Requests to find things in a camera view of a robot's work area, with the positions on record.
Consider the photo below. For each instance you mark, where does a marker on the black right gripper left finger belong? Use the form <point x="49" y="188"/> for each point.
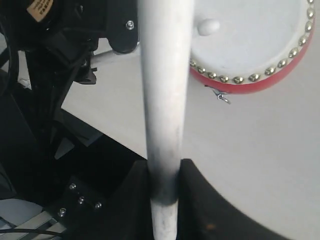
<point x="127" y="214"/>

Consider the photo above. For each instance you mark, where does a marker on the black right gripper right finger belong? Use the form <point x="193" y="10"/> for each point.
<point x="203" y="214"/>

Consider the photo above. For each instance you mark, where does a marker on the black gripper two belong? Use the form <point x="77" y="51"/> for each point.
<point x="61" y="36"/>

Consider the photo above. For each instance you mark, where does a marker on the wooden drumstick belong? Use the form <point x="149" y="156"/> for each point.
<point x="165" y="32"/>
<point x="207" y="27"/>

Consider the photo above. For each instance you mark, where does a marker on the small red drum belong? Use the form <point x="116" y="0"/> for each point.
<point x="258" y="44"/>

